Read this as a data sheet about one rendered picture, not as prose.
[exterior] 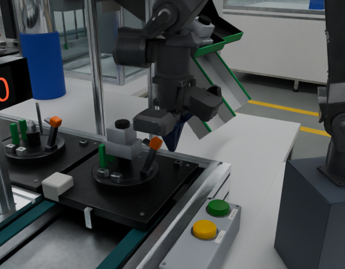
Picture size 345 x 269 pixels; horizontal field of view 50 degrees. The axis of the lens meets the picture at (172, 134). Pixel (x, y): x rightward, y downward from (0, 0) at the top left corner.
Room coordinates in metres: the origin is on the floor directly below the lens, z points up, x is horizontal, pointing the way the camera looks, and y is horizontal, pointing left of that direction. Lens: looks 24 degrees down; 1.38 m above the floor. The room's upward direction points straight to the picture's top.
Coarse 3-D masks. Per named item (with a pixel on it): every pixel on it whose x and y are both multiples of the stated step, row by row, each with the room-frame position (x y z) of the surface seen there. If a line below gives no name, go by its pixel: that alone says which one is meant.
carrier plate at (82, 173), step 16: (96, 160) 0.76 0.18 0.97; (160, 160) 0.76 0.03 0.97; (80, 176) 0.68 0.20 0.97; (160, 176) 0.68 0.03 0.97; (176, 176) 0.68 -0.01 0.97; (192, 176) 0.71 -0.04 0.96; (64, 192) 0.62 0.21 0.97; (80, 192) 0.62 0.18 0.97; (96, 192) 0.62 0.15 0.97; (144, 192) 0.62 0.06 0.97; (160, 192) 0.62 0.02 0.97; (176, 192) 0.63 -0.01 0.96; (80, 208) 0.59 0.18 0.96; (96, 208) 0.57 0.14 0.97; (112, 208) 0.57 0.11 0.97; (128, 208) 0.57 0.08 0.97; (144, 208) 0.57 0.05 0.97; (160, 208) 0.57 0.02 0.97; (128, 224) 0.54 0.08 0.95; (144, 224) 0.53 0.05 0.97
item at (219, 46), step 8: (120, 0) 0.97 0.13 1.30; (128, 0) 0.95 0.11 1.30; (136, 0) 0.94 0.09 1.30; (144, 0) 0.92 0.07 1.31; (128, 8) 0.95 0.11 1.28; (136, 8) 0.94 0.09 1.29; (144, 8) 0.92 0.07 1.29; (136, 16) 0.94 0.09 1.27; (144, 16) 0.92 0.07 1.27; (216, 40) 0.95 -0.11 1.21; (224, 40) 0.94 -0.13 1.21; (192, 48) 0.84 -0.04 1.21; (200, 48) 0.84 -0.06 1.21; (208, 48) 0.87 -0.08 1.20; (216, 48) 0.91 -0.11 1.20; (192, 56) 0.84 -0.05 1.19; (200, 56) 0.86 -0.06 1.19
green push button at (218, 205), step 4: (212, 200) 0.59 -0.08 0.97; (216, 200) 0.59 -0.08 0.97; (220, 200) 0.59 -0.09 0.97; (208, 204) 0.58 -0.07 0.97; (212, 204) 0.58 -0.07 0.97; (216, 204) 0.58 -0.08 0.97; (220, 204) 0.58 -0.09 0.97; (224, 204) 0.58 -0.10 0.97; (228, 204) 0.58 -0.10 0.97; (208, 208) 0.57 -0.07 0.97; (212, 208) 0.57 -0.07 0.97; (216, 208) 0.57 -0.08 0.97; (220, 208) 0.57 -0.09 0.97; (224, 208) 0.57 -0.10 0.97; (228, 208) 0.57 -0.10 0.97; (212, 212) 0.56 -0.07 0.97; (216, 212) 0.56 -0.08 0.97; (220, 212) 0.56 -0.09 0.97; (224, 212) 0.56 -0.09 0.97
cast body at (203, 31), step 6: (198, 18) 0.88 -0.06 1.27; (204, 18) 0.87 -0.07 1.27; (192, 24) 0.88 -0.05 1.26; (198, 24) 0.86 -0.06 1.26; (204, 24) 0.87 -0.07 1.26; (210, 24) 0.88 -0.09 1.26; (186, 30) 0.89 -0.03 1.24; (198, 30) 0.86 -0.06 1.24; (204, 30) 0.86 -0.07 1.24; (210, 30) 0.88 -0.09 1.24; (198, 36) 0.86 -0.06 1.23; (204, 36) 0.87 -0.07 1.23; (204, 42) 0.86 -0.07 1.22; (210, 42) 0.88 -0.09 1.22; (198, 48) 0.86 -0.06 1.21
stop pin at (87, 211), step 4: (88, 208) 0.57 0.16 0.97; (92, 208) 0.57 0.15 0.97; (84, 212) 0.57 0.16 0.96; (88, 212) 0.57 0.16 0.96; (92, 212) 0.57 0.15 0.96; (88, 216) 0.57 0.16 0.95; (92, 216) 0.57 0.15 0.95; (88, 220) 0.57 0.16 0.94; (92, 220) 0.57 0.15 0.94; (88, 224) 0.57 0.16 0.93; (92, 224) 0.57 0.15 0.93
